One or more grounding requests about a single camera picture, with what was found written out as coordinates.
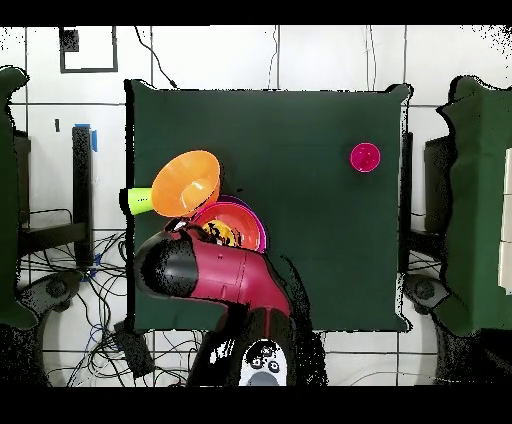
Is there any red-orange bowl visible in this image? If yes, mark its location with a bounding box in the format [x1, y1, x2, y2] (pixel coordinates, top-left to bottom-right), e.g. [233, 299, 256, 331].
[191, 201, 263, 253]

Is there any large pink bowl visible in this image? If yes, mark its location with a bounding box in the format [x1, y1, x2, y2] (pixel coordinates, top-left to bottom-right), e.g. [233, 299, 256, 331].
[189, 197, 268, 255]

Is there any yellow cup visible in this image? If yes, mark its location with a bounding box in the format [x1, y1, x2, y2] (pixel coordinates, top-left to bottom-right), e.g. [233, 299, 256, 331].
[201, 219, 238, 248]

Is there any large orange bowl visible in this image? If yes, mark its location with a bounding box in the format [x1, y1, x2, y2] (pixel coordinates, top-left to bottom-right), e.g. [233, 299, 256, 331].
[150, 150, 222, 219]

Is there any dark green tablecloth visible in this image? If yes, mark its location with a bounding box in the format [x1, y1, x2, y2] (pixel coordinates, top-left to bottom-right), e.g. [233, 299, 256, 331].
[124, 78, 413, 334]

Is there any lime green cup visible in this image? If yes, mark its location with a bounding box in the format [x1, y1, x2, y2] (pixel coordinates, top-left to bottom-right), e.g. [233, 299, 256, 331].
[126, 186, 155, 217]

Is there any red-pink cup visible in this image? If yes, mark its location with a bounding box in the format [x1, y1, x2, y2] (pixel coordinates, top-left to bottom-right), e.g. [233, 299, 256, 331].
[349, 142, 382, 174]

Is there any blue tape strip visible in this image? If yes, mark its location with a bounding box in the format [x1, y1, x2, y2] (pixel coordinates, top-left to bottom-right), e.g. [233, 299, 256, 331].
[74, 122, 98, 153]

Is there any black floor box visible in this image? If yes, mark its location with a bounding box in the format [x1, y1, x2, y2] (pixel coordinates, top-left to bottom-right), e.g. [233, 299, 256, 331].
[112, 319, 156, 379]

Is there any black chair base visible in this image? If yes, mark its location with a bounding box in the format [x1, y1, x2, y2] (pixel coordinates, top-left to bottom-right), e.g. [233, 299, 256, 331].
[403, 273, 451, 317]
[17, 269, 85, 321]

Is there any green cloth side table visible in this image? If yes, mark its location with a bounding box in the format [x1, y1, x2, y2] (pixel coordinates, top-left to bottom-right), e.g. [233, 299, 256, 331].
[437, 75, 512, 337]
[0, 65, 38, 331]

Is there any black cable with plug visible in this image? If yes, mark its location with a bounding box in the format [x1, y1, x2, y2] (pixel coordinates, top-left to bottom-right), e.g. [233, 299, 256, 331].
[133, 26, 179, 90]

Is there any black metal frame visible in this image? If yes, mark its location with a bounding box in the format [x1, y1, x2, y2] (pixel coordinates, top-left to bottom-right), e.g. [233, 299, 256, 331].
[400, 131, 455, 277]
[15, 123, 95, 269]

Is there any thin grey cable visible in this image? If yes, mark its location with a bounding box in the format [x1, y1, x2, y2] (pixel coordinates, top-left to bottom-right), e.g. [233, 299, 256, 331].
[364, 26, 377, 92]

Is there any tangle of cables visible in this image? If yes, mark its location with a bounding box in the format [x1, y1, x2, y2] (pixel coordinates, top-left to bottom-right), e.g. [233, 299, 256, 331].
[17, 207, 201, 387]

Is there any black square floor frame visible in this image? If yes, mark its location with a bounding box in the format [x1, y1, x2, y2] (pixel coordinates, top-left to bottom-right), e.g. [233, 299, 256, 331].
[58, 26, 119, 74]

